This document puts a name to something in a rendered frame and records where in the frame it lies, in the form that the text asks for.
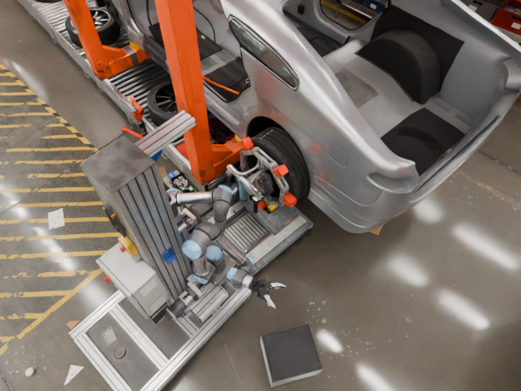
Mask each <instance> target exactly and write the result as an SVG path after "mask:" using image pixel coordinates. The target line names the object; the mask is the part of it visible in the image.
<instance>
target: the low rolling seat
mask: <svg viewBox="0 0 521 391"><path fill-rule="evenodd" d="M260 345H261V348H262V352H263V356H264V361H265V365H266V369H267V374H268V378H269V381H270V383H269V384H268V385H269V387H272V386H273V387H274V386H279V385H282V384H285V383H288V382H293V381H296V380H299V379H304V378H307V377H310V376H313V375H318V374H319V373H320V372H321V371H322V370H323V366H322V363H321V361H320V358H319V354H318V351H317V348H316V344H315V341H314V338H313V336H312V332H311V329H310V326H309V324H304V325H301V326H297V327H292V328H288V329H285V330H280V331H277V332H274V333H270V334H265V335H262V336H260Z"/></svg>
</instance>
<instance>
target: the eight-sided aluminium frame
mask: <svg viewBox="0 0 521 391"><path fill-rule="evenodd" d="M252 154H253V155H254V156H255V157H257V158H258V159H259V160H260V161H261V162H262V163H264V164H265V165H266V166H267V167H268V168H269V169H270V171H271V173H272V175H273V176H274V179H275V181H276V182H277V184H278V187H279V189H280V195H279V198H273V197H271V196H270V195H268V196H267V198H266V197H264V201H265V202H266V203H267V204H268V205H272V206H283V205H284V203H283V197H284V196H286V195H287V194H288V190H289V187H288V184H287V182H286V181H285V178H284V176H281V177H279V178H277V177H276V175H275V174H274V172H273V170H274V169H275V168H277V167H278V164H277V163H276V162H275V161H274V160H272V159H271V158H270V157H269V156H268V155H267V154H265V153H264V152H263V151H262V150H261V149H260V148H259V147H252V148H251V149H249V150H248V151H244V150H242V151H241V152H240V168H241V171H242V172H245V171H248V170H250V168H249V166H248V155H252ZM264 157H265V158H266V159H267V160H265V159H264ZM280 180H281V181H280Z"/></svg>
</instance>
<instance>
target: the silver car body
mask: <svg viewBox="0 0 521 391"><path fill-rule="evenodd" d="M94 2H95V4H96V7H97V8H98V9H102V8H105V7H107V9H108V12H109V14H110V15H111V17H112V18H113V19H114V20H115V21H116V22H117V23H118V24H119V25H120V26H124V27H125V30H126V33H127V36H128V38H129V39H131V40H132V41H133V42H134V43H135V44H136V45H137V46H138V47H139V48H140V49H141V50H143V51H144V48H143V41H144V40H143V35H144V33H146V34H147V35H148V36H152V37H153V38H154V39H155V40H156V41H158V42H159V43H160V44H161V45H163V46H164V41H163V37H162V33H161V29H160V23H159V19H158V15H157V8H156V5H155V1H154V0H94ZM192 4H193V10H194V16H195V27H196V33H197V40H198V51H199V57H200V63H201V69H202V80H203V87H204V93H205V104H206V108H207V110H209V111H210V112H211V113H212V114H213V115H214V116H215V117H216V118H218V119H219V120H220V121H221V122H222V123H223V124H225V125H226V126H227V127H228V128H229V129H230V130H232V131H233V132H234V133H235V134H236V135H237V136H238V137H239V138H240V139H241V140H242V139H244V138H245V134H246V128H247V124H248V122H249V120H250V119H251V118H253V117H254V116H267V117H269V118H271V119H273V120H275V121H276V122H277V123H279V124H280V125H282V126H283V127H284V128H285V129H286V130H287V131H288V133H289V134H290V135H291V136H292V138H293V139H294V141H295V142H296V143H297V144H298V147H299V149H300V150H301V152H302V154H303V156H304V158H305V161H306V164H307V166H308V169H309V175H310V180H311V189H310V193H309V197H308V199H309V200H310V201H312V202H313V203H314V204H315V205H316V206H317V207H319V208H320V209H321V210H322V211H323V212H324V213H325V214H326V215H327V216H328V217H329V218H330V219H332V220H333V221H334V222H335V223H336V224H337V225H339V226H340V227H341V228H343V229H344V230H345V231H347V232H350V233H353V234H362V233H367V232H369V231H372V230H375V229H378V228H379V227H381V226H383V225H385V224H386V223H388V222H389V221H391V220H393V219H394V218H396V217H397V216H399V215H401V214H403V213H404V212H406V211H408V210H409V209H411V208H412V207H414V206H415V205H417V204H418V203H420V202H421V201H423V200H424V199H425V198H426V197H427V196H429V195H430V194H431V193H432V192H434V191H435V190H436V189H437V188H439V187H440V186H441V185H442V184H443V183H444V182H445V181H446V180H447V179H448V178H449V177H450V176H451V175H452V174H453V173H454V172H455V171H457V170H458V169H459V168H460V167H461V166H462V165H463V164H464V163H465V162H466V161H467V160H468V159H469V158H470V157H471V156H472V155H473V154H474V153H475V152H476V151H478V150H479V149H480V148H481V147H482V146H483V145H484V144H485V143H486V141H487V140H488V139H489V138H490V137H491V136H492V134H493V133H494V132H495V131H496V130H497V129H498V127H499V126H500V124H501V123H502V121H503V120H504V118H505V116H506V114H507V113H508V111H509V110H510V108H511V107H512V104H513V103H514V102H515V101H516V99H517V98H518V96H519V94H520V93H521V46H520V45H519V44H518V43H517V42H515V41H514V40H512V39H511V38H510V37H508V36H507V35H505V34H504V33H503V32H502V31H500V30H499V29H497V28H496V27H494V26H493V25H492V24H491V23H489V22H488V21H486V20H485V19H483V18H482V17H481V16H480V15H479V14H477V13H476V12H474V11H473V10H472V9H470V8H469V7H468V6H466V5H465V4H464V3H463V2H462V1H460V0H388V7H387V8H385V9H383V10H381V11H380V12H379V13H377V14H376V15H375V16H373V17H372V18H371V19H370V20H369V21H368V22H366V23H365V24H364V25H363V26H360V27H358V28H356V29H348V28H347V27H345V26H342V25H341V24H339V23H338V22H336V21H334V20H332V19H331V18H329V17H328V16H327V15H326V14H325V13H324V11H323V8H322V5H321V0H192ZM511 58H512V59H511Z"/></svg>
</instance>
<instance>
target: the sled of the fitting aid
mask: <svg viewBox="0 0 521 391"><path fill-rule="evenodd" d="M252 199H253V198H250V199H249V202H247V203H242V204H243V205H244V206H245V207H246V208H247V209H248V210H249V211H250V212H251V213H252V214H253V210H254V207H253V206H252V205H251V204H250V201H251V200H252ZM300 214H301V212H300V211H298V213H297V214H296V215H295V216H293V217H292V218H291V219H290V220H289V221H287V222H286V223H285V224H283V225H282V226H281V227H279V228H278V229H277V230H276V229H275V228H274V227H273V226H272V225H271V224H270V223H269V222H268V221H267V220H266V219H265V218H264V217H263V216H262V215H261V214H260V213H259V212H258V214H253V215H254V216H255V217H256V218H257V219H258V220H259V221H260V222H261V223H262V224H263V225H264V226H265V227H266V228H267V229H268V230H269V231H270V232H271V233H272V234H273V235H274V236H275V235H277V234H278V233H279V232H281V231H282V230H283V229H284V228H286V226H288V225H289V224H290V223H292V222H293V221H294V220H296V219H297V218H298V217H299V216H300Z"/></svg>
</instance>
